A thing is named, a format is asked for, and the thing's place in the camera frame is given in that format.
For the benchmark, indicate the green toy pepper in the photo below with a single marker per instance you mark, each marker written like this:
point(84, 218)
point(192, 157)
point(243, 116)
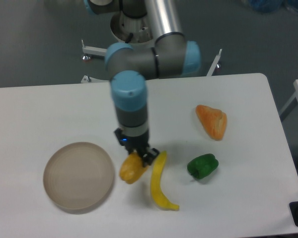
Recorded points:
point(202, 166)

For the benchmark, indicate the beige round plate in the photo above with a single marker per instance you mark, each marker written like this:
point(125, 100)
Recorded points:
point(79, 177)

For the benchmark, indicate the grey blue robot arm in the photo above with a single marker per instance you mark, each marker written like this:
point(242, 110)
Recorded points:
point(128, 88)

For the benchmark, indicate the yellow toy pepper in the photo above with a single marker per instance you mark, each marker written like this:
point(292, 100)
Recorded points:
point(132, 169)

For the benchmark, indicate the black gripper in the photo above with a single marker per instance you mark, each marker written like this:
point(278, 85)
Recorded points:
point(139, 143)

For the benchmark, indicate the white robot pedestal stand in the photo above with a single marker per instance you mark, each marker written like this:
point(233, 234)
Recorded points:
point(155, 49)

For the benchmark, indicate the yellow toy banana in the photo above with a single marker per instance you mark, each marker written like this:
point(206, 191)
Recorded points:
point(157, 195)

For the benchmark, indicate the blue object in background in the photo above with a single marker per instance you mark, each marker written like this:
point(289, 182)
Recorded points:
point(269, 6)

